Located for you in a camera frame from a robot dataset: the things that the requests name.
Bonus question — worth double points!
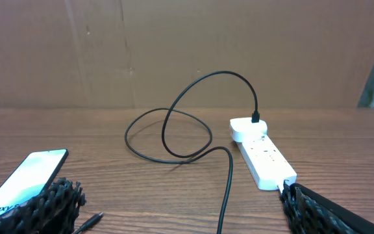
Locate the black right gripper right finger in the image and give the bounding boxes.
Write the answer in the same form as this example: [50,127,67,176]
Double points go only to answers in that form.
[280,183,374,234]

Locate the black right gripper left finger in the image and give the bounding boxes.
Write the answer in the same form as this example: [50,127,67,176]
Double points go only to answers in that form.
[0,177,86,234]

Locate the black Samsung Galaxy smartphone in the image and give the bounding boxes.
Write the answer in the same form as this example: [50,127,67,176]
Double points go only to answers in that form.
[0,149,68,216]

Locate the white power strip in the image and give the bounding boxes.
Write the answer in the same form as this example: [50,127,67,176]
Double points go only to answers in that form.
[237,135,297,192]

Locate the brown cardboard backdrop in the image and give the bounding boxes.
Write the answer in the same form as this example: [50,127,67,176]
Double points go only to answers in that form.
[0,1,374,108]

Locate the white USB wall charger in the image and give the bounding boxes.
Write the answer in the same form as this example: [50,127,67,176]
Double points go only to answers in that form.
[229,117,268,143]

